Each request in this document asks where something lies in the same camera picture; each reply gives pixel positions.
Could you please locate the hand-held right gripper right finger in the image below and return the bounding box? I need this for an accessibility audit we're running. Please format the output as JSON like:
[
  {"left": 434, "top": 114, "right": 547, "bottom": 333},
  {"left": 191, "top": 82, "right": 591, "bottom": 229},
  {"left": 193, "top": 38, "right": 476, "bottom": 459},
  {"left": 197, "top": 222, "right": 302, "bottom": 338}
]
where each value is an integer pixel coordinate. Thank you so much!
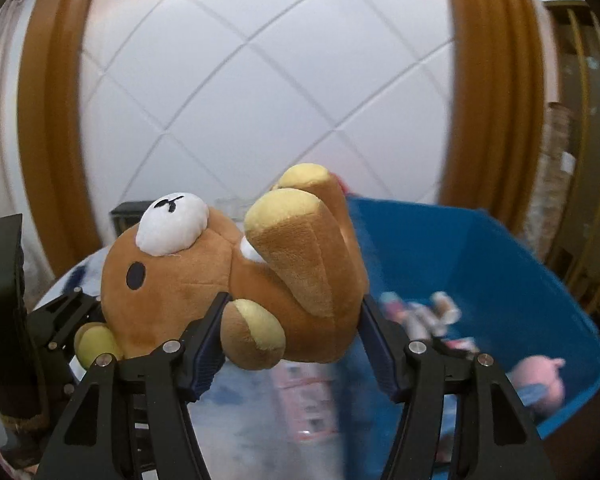
[{"left": 361, "top": 297, "right": 556, "bottom": 480}]

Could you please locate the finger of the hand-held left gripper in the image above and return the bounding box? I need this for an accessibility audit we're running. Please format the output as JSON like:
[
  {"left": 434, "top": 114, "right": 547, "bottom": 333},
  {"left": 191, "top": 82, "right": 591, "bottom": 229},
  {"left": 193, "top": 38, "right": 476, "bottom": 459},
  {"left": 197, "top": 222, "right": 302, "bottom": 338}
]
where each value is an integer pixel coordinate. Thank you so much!
[{"left": 26, "top": 287, "right": 106, "bottom": 361}]

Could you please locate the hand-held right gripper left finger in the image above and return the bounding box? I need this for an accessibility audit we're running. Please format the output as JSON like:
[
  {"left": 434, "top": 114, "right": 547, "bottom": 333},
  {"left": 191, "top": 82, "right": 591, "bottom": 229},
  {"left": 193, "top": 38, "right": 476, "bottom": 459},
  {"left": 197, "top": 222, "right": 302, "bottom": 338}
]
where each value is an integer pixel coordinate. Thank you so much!
[{"left": 37, "top": 291, "right": 231, "bottom": 480}]

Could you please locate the white small tube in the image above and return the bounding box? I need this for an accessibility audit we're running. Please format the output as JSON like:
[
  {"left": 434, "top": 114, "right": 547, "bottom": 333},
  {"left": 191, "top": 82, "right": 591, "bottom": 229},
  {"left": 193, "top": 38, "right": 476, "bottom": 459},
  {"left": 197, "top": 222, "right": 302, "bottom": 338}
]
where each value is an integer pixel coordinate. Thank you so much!
[{"left": 430, "top": 291, "right": 462, "bottom": 325}]

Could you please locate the brown bear plush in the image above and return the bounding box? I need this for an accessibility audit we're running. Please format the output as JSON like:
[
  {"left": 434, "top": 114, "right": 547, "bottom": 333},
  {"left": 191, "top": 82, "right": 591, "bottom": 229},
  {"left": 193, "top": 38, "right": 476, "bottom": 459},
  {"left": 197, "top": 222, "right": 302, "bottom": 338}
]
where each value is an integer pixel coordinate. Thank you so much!
[{"left": 74, "top": 162, "right": 371, "bottom": 372}]

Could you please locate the pink and white box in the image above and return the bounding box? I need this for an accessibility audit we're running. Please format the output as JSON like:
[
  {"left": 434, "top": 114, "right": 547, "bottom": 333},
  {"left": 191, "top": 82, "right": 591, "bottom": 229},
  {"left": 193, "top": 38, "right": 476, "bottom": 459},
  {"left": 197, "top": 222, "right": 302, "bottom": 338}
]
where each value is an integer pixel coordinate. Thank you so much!
[{"left": 275, "top": 360, "right": 341, "bottom": 443}]

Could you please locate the blue plastic crate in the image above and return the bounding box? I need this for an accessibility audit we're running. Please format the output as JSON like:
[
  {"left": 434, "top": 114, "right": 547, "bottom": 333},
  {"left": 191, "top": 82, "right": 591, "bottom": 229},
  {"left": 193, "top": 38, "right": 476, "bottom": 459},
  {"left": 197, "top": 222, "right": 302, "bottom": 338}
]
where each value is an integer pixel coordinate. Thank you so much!
[{"left": 330, "top": 195, "right": 600, "bottom": 441}]

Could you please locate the pig plush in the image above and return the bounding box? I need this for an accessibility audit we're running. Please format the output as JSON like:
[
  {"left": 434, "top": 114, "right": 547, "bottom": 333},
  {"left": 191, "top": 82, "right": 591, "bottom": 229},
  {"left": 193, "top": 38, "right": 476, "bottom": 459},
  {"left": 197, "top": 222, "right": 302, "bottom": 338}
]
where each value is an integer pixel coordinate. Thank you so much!
[{"left": 505, "top": 354, "right": 567, "bottom": 416}]

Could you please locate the round cloth-covered desktop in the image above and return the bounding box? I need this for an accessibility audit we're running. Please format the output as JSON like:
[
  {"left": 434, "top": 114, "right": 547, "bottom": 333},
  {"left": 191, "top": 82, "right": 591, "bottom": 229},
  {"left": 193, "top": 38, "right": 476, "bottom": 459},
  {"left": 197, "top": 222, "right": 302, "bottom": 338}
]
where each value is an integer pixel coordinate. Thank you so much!
[{"left": 27, "top": 247, "right": 461, "bottom": 480}]

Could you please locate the white curtain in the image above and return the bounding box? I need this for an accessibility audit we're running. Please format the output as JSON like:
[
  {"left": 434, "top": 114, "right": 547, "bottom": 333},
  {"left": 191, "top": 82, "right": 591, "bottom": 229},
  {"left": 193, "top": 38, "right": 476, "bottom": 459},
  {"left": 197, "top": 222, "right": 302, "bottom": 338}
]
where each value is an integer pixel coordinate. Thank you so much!
[{"left": 0, "top": 10, "right": 51, "bottom": 271}]

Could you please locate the wooden slat glass partition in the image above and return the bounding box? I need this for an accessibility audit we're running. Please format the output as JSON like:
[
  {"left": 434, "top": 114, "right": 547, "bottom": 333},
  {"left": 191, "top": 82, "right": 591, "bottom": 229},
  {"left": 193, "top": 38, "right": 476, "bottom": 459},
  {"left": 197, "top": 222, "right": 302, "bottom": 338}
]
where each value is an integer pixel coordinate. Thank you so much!
[{"left": 545, "top": 0, "right": 600, "bottom": 311}]

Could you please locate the curved wooden wall frame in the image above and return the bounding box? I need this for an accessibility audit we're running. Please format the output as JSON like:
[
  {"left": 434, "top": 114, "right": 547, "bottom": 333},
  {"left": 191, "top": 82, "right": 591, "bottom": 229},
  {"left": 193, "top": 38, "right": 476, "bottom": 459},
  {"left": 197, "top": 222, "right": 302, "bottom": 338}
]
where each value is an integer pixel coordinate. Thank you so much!
[
  {"left": 440, "top": 0, "right": 546, "bottom": 261},
  {"left": 17, "top": 0, "right": 111, "bottom": 276}
]

